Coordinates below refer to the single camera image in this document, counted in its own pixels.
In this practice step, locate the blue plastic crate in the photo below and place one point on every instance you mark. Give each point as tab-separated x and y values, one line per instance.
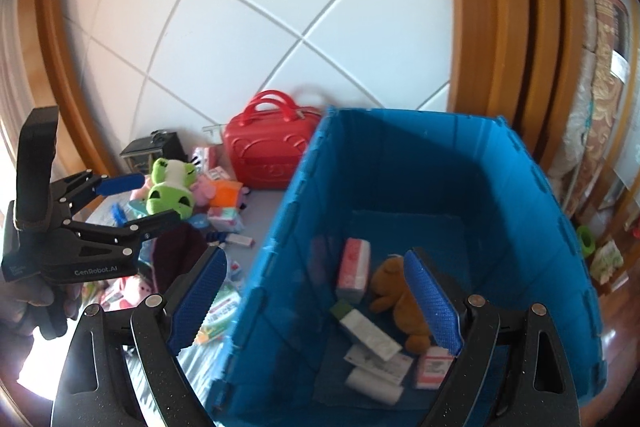
500	207

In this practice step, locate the orange plush toy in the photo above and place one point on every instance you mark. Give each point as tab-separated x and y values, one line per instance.
224	194

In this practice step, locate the pastel tissue packet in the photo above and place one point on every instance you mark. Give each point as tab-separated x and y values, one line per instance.
225	217

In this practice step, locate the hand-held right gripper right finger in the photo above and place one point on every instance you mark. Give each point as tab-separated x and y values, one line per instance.
432	302

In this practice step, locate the maroon cloth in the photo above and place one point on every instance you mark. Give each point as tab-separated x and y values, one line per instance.
175	257

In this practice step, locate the green frog plush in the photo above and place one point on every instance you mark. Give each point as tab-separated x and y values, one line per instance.
167	197

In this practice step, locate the pink pig plush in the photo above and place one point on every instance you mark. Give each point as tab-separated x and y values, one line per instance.
132	292

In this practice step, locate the rolled green mat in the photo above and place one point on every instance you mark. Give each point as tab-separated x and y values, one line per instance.
585	242

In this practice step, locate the white paper roll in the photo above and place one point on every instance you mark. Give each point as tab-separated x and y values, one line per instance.
375	384

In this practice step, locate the floral bag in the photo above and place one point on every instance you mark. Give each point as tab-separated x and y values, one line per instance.
607	262

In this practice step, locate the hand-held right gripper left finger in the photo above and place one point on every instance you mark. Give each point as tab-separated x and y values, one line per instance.
200	297

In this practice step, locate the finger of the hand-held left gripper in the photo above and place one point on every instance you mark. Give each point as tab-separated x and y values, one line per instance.
150	227
120	184

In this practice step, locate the red hard suitcase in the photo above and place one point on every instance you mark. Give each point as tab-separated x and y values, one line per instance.
260	157

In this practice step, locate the brown teddy bear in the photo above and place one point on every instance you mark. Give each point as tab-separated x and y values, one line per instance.
395	297

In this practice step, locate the black metal box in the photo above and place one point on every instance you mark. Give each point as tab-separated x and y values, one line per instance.
140	152

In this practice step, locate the white paper packet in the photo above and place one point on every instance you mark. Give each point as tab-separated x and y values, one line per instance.
385	359

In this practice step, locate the rolled white quilt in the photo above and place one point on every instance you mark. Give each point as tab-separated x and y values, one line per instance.
570	142

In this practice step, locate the pink white box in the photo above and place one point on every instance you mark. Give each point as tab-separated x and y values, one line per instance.
432	367

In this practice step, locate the orange green box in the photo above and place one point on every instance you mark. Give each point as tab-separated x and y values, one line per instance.
210	336

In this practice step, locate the white wall switch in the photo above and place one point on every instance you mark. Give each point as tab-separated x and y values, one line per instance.
212	132

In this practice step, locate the small white box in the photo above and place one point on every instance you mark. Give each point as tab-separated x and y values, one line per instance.
240	241

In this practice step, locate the person's left hand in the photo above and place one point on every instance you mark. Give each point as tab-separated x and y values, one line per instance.
17	304

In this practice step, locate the rolled brown gold carpet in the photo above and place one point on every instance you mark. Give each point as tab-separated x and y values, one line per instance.
602	107

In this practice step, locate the green white medicine box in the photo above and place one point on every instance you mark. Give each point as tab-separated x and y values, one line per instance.
222	304

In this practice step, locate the small pink plush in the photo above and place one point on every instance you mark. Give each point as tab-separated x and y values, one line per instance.
202	192
137	194

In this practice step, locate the pink tissue pack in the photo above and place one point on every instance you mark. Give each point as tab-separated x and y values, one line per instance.
352	269

